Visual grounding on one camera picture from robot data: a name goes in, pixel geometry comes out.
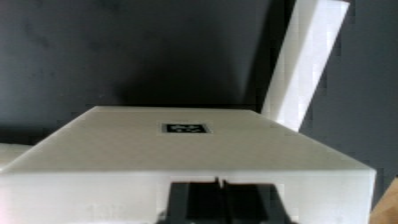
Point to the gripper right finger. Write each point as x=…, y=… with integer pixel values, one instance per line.
x=254, y=205

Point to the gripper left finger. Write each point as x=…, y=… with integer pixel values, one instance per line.
x=192, y=204

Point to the white cabinet body box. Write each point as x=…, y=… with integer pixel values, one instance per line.
x=90, y=177

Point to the white U-shaped fence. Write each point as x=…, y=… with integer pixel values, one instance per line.
x=309, y=39

